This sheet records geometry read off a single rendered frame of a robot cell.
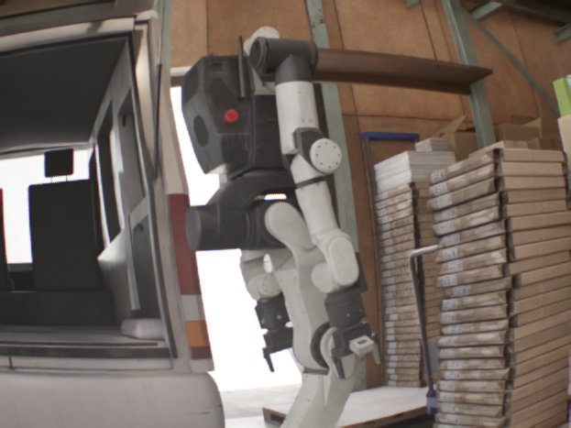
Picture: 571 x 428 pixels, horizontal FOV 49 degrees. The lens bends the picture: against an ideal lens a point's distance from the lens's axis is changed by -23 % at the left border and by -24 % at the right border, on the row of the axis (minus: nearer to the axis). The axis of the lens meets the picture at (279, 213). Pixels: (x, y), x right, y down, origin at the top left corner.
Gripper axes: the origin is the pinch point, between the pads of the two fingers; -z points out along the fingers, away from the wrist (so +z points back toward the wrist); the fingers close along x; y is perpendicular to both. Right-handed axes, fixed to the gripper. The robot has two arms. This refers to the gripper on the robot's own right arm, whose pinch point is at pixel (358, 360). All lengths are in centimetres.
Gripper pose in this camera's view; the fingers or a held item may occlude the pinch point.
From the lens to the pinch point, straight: 183.4
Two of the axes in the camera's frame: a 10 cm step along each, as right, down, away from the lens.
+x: 8.8, -2.5, 4.1
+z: -2.8, -9.6, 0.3
